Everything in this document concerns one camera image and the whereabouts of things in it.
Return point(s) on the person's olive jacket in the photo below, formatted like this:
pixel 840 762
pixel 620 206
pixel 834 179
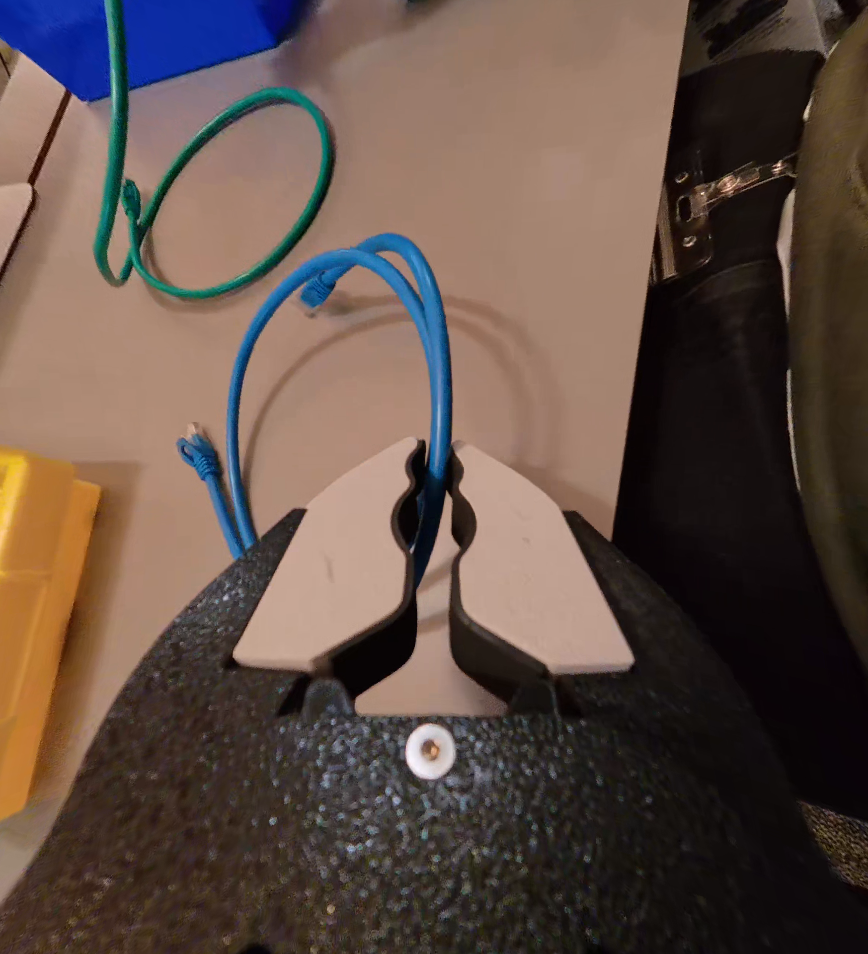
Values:
pixel 866 298

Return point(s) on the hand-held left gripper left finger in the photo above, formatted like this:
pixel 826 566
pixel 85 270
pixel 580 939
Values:
pixel 329 566

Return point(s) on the yellow plastic bin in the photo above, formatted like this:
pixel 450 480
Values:
pixel 16 596

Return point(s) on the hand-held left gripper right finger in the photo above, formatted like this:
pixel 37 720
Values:
pixel 538 581

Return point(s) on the blue plastic bin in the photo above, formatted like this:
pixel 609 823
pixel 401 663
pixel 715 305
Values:
pixel 180 37

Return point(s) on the person's black trouser leg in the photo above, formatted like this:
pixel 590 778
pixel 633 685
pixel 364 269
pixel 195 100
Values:
pixel 717 447

